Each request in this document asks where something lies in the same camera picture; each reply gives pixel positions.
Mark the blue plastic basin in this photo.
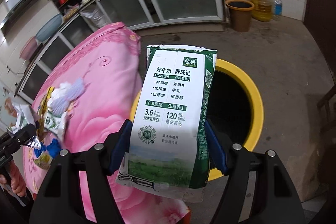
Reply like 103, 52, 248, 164
35, 14, 63, 44

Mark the yellow rimmed black trash bin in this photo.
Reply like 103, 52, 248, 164
129, 58, 264, 181

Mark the white framed kitchen cabinet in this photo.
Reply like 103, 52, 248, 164
15, 0, 226, 103

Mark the pink floral tablecloth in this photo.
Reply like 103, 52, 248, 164
23, 22, 190, 223

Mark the pink plastic basin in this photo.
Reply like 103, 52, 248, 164
19, 36, 38, 61

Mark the wooden stool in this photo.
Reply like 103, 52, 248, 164
317, 84, 336, 134

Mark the person left hand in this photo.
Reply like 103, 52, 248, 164
0, 160, 27, 197

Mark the blue label water bottle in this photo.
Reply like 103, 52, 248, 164
272, 0, 282, 20

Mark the white grain sack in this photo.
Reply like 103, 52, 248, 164
80, 4, 109, 31

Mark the green white milk carton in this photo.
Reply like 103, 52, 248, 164
116, 45, 217, 202

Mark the green milk pouch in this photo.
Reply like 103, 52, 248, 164
44, 110, 68, 141

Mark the yellow snack bag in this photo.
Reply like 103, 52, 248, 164
33, 86, 61, 170

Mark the brown plastic bucket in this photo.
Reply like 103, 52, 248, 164
226, 0, 255, 32

